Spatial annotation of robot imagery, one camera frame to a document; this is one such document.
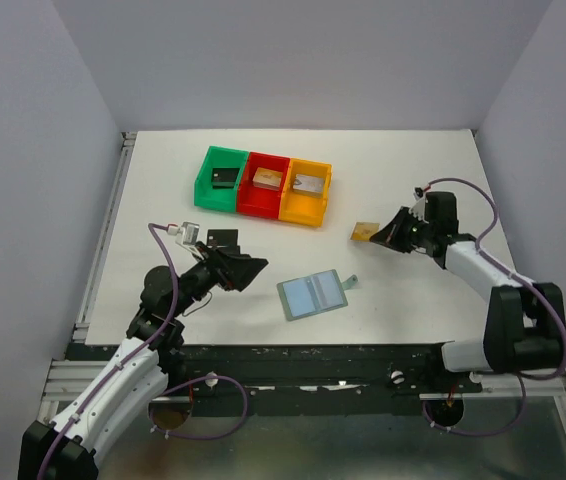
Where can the red plastic bin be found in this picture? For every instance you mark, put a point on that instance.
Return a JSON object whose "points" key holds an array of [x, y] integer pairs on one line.
{"points": [[260, 189]]}

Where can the black credit card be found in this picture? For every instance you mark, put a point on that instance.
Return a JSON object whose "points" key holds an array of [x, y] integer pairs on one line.
{"points": [[222, 238]]}

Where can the gold VIP card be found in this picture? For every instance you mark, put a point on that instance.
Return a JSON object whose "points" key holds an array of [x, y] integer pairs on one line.
{"points": [[363, 231]]}

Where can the aluminium frame rail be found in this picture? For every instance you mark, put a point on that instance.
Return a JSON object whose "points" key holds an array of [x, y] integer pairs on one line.
{"points": [[77, 319]]}

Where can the sage green card holder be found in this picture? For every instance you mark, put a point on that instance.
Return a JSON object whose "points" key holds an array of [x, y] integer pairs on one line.
{"points": [[314, 294]]}

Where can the black card stack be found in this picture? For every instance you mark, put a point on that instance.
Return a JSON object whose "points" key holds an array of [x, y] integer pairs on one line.
{"points": [[224, 178]]}

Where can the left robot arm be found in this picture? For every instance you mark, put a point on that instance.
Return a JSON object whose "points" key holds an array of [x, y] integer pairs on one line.
{"points": [[74, 444]]}

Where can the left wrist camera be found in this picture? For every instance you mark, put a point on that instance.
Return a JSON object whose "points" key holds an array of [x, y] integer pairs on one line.
{"points": [[185, 234]]}

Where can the tan card stack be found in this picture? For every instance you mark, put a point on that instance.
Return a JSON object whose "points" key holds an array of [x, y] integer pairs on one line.
{"points": [[267, 179]]}

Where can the green plastic bin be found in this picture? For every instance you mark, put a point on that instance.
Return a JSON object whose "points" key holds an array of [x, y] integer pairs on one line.
{"points": [[218, 199]]}

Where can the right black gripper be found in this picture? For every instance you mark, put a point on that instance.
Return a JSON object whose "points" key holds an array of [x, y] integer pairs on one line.
{"points": [[410, 232]]}

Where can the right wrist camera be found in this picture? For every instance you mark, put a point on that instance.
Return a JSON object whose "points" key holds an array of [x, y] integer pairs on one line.
{"points": [[419, 197]]}

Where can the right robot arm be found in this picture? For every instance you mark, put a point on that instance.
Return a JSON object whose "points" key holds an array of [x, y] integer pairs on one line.
{"points": [[520, 333]]}

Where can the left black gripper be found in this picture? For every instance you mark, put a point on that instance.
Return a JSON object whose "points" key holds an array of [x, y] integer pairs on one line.
{"points": [[221, 267]]}

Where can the yellow plastic bin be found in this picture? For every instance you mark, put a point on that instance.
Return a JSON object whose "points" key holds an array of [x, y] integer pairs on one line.
{"points": [[298, 206]]}

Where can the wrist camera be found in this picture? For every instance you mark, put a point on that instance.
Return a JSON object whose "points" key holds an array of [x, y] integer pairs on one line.
{"points": [[419, 197], [185, 234]]}

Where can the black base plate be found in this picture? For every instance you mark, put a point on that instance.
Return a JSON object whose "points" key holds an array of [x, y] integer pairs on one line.
{"points": [[312, 380]]}

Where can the silver card stack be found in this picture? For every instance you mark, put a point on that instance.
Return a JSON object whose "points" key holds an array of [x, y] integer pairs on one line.
{"points": [[308, 185]]}

